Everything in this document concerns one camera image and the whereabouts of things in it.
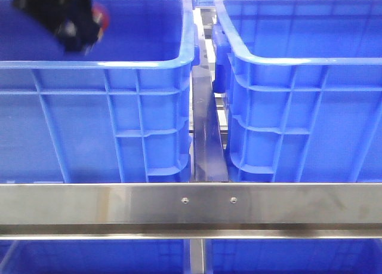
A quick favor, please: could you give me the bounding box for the steel rack front rail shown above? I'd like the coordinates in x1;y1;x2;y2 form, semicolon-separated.
1;183;381;240

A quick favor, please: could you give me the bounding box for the blue crate lower left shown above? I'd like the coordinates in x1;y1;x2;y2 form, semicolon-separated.
1;239;190;273

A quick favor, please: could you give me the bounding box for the blue crate front left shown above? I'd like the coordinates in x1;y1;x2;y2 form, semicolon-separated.
1;0;199;183

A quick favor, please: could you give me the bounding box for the blue crate front right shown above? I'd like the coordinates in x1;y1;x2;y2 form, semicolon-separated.
212;0;381;183

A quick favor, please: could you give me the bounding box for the blue crate lower right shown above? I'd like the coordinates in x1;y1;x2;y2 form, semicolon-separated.
207;239;381;273

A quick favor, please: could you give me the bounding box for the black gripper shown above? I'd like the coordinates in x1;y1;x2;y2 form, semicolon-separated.
13;0;103;53

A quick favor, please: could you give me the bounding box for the red mushroom push button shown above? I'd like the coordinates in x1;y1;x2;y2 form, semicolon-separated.
92;3;110;30

